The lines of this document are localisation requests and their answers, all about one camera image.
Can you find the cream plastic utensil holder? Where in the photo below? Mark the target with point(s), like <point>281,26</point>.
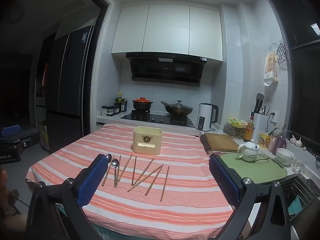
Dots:
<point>147,142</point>

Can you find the yellow printed mug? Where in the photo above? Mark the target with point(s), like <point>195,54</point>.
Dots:
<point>264,140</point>

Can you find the dark grey refrigerator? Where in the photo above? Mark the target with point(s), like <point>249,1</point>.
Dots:
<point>67,80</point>

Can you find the yellow snack bag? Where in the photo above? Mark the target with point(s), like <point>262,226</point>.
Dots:
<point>236,122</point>

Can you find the white teapot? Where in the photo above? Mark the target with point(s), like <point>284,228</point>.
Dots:
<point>247,151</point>

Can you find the green capped bottle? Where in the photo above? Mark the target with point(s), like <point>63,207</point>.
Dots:
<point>119,100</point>

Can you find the grey spatula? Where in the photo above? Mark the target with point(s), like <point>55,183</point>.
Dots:
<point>259,98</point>

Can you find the black glass cooktop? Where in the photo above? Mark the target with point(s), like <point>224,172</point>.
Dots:
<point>160,120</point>

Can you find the wooden cutting board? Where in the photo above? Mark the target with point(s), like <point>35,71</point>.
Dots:
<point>222,142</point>

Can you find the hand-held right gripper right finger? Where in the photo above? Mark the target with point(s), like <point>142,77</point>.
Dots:
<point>223,180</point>

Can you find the metal spoon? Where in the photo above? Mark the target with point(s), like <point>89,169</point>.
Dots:
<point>109,157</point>
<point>115,163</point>

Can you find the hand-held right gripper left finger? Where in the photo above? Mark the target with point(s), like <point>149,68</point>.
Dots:
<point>93,180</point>

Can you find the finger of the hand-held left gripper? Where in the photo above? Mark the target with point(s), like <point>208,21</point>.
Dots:
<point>27,140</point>
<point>10,130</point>

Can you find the black clay pot orange lid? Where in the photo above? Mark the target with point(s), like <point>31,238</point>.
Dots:
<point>142,104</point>

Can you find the dark sauce bottle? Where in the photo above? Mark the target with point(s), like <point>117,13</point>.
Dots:
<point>123,105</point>

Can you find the white label spice jar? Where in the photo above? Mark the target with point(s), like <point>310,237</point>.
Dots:
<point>104,111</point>

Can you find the white wall cabinet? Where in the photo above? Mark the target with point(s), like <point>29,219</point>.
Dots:
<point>167,30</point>

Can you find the purple cup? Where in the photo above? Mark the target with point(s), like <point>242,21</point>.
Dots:
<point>280,145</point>

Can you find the garlic bulb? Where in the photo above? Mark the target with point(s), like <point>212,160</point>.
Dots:
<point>299,142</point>
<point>293,140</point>

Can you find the metal dish rack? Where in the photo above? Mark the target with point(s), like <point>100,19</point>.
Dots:
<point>302,195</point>

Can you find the amber bottle red label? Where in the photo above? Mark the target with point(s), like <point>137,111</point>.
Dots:
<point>248,130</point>

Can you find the black range hood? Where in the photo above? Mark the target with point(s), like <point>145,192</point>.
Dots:
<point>165,67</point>

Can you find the white wall socket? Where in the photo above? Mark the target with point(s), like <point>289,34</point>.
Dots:
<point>273,116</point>

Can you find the rack of dark spice jars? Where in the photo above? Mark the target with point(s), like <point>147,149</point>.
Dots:
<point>113,110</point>

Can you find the clear glass cup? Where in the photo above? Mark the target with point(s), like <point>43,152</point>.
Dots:
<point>299,165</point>

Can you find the dark wok with lid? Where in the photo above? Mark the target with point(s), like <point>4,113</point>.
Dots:
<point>178,109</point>

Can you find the dark window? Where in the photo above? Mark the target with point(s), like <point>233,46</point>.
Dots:
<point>305,92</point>

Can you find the white bowl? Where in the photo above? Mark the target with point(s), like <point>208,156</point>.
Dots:
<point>285,156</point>

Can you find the white knife holder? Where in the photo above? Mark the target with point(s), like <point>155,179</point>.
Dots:
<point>260,125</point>

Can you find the hanging printed yellow bag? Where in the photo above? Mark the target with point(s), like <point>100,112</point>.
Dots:
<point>270,67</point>

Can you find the red hanging item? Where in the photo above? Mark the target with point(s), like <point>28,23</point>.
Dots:
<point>44,75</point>

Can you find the orange white striped tablecloth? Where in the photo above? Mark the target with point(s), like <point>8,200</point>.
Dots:
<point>140,212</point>

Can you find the white electric kettle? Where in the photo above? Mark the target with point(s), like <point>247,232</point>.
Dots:
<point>203,117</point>

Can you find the cardboard box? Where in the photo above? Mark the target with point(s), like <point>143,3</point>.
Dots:
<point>44,136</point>

